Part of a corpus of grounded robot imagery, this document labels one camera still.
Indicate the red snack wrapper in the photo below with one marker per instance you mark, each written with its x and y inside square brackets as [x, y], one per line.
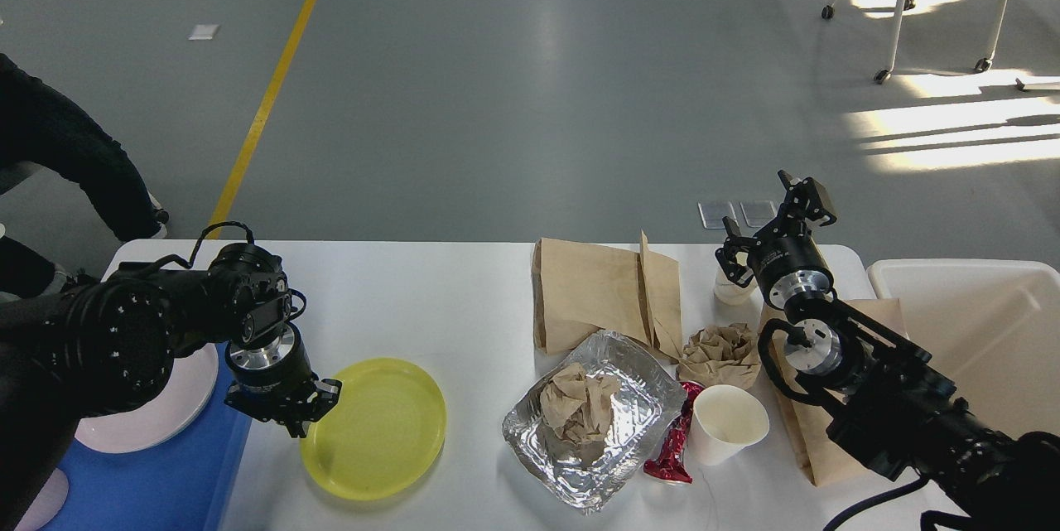
[668, 466]

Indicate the white paper cup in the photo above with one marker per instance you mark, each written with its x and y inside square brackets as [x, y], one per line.
[725, 420]

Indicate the brown paper bag under arm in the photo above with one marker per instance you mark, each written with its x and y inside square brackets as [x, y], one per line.
[822, 461]

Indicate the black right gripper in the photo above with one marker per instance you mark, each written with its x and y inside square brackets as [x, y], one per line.
[790, 264]

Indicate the crumpled brown paper ball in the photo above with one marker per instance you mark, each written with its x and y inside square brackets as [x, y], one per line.
[721, 355]

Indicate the aluminium foil tray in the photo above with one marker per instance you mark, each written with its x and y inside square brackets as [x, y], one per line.
[647, 399]

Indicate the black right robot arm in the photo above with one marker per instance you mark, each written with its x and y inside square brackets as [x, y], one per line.
[889, 409]

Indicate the white plastic bin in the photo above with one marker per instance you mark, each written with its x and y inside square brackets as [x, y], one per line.
[991, 326]

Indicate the pink cup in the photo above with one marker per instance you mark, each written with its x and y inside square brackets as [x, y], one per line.
[47, 504]

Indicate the seated person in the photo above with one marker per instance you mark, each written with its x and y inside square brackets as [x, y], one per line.
[41, 125]

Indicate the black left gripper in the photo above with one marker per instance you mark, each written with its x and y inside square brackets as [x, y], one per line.
[275, 383]

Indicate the blue plastic tray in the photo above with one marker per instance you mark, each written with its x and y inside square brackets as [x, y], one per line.
[181, 484]

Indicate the small white cup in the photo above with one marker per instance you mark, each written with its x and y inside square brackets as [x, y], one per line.
[731, 293]

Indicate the yellow plastic plate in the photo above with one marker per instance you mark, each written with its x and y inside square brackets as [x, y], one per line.
[385, 432]

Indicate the flat brown paper bag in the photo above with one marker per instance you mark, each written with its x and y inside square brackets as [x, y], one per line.
[581, 288]

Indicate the pink plate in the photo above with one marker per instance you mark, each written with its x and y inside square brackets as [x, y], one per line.
[189, 389]

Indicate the crumpled brown paper in tray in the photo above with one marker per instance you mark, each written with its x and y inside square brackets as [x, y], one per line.
[577, 405]

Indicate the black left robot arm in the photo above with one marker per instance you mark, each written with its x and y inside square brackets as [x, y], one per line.
[110, 347]

